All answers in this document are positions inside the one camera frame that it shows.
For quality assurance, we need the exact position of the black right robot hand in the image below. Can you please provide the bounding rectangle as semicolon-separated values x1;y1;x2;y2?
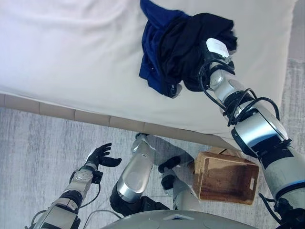
168;83;183;99

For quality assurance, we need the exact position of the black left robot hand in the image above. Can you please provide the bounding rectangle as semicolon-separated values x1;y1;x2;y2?
86;143;122;168

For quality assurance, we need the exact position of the black garment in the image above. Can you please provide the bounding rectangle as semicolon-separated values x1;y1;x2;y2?
158;12;239;98

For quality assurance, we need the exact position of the dark blue garment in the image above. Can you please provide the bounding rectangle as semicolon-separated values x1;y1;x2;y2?
139;0;192;96

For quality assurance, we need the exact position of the brown wicker basket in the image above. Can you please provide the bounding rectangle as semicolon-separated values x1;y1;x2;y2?
191;147;260;207

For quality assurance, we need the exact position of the white bed mattress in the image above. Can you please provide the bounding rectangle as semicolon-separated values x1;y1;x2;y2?
0;0;299;142

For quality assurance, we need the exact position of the silver right robot leg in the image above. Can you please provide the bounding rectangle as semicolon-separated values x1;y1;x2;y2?
158;156;201;211

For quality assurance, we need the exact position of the grey robot torso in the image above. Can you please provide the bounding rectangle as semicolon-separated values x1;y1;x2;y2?
100;209;259;229

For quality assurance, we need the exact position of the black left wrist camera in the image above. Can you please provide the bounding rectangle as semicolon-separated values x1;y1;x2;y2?
91;171;103;185

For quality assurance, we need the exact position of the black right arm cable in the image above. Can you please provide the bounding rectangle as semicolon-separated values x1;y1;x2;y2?
197;59;281;127

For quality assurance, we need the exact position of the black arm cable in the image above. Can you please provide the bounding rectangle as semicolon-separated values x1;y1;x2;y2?
197;59;281;127
77;183;101;209

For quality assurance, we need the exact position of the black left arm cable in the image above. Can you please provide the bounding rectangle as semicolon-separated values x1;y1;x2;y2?
77;183;101;209

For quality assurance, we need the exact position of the beige bed frame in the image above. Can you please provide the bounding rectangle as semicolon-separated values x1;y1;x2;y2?
0;93;242;153

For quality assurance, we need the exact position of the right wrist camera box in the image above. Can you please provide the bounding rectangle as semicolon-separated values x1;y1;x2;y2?
205;37;235;63

